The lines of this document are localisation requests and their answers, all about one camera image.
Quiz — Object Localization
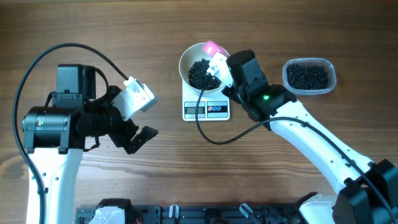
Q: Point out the black beans in bowl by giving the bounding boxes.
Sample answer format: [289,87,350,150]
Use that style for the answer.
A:
[188,58,221,90]

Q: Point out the pink scoop blue handle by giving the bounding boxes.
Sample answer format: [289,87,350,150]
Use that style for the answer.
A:
[202,40,229,57]

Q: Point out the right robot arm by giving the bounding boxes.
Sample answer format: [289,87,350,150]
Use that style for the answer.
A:
[220,50,397,223]

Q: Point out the clear plastic container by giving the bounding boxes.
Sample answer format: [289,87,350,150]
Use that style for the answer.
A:
[282,57,337,95]

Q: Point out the white bowl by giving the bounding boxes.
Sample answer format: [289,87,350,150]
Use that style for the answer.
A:
[178,42,226,94]

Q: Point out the black beans in container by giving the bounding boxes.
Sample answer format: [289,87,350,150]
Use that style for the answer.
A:
[287,64,329,90]

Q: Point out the white digital kitchen scale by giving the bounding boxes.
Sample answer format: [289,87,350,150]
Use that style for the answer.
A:
[182,82,230,122]

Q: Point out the black aluminium base frame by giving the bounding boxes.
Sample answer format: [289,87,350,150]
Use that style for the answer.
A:
[74,198,306,224]

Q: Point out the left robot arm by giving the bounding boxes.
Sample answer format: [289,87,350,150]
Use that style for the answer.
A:
[22,64,158,223]

